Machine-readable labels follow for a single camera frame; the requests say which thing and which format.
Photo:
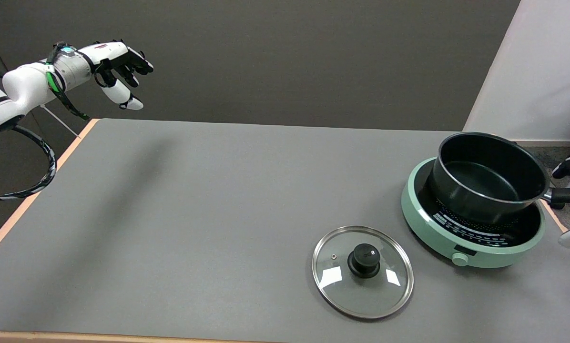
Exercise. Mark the black cooking pot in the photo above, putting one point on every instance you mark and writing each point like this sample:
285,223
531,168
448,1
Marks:
471,200

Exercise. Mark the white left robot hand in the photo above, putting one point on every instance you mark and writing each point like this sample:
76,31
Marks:
109,50

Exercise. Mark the glass pot lid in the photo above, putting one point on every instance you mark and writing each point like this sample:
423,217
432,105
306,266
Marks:
363,274

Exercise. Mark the green induction cooker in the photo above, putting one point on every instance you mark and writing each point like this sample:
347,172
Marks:
423,233

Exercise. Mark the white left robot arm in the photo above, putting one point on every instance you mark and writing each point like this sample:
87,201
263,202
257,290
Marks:
25,85

